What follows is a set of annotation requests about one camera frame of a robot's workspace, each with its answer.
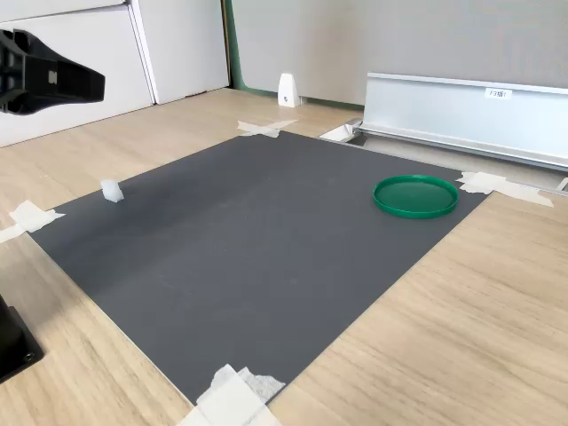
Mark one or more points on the small white plastic terminal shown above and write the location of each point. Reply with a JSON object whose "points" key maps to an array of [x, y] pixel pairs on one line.
{"points": [[112, 191]]}

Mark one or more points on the round green lid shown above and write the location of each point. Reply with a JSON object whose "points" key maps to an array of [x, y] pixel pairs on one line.
{"points": [[415, 197]]}

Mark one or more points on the white board panel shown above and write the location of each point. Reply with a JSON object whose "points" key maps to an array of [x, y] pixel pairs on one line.
{"points": [[182, 44], [80, 40]]}

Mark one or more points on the white tape cross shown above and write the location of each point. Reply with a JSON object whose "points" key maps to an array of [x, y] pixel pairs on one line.
{"points": [[31, 217], [483, 183], [265, 128], [231, 399]]}

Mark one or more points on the green partition edge strip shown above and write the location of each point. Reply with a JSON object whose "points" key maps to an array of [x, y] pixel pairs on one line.
{"points": [[234, 53]]}

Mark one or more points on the dark grey mat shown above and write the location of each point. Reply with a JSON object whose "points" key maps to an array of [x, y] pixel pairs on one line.
{"points": [[244, 248]]}

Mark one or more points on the small white wall bracket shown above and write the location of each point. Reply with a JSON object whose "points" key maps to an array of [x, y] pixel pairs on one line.
{"points": [[287, 91]]}

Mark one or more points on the small white duct label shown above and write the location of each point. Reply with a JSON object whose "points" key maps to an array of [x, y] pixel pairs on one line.
{"points": [[499, 93]]}

